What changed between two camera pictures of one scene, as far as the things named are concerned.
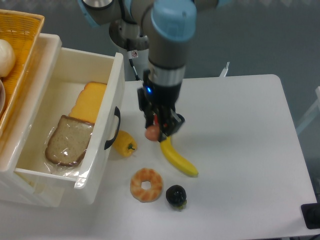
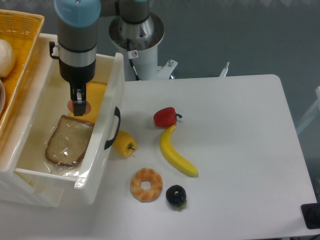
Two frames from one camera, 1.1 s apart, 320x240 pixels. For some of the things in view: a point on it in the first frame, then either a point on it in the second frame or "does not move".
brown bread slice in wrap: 68,144 does not move
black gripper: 158,102 → 77,77
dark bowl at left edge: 2,96 does not move
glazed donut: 145,174 does not move
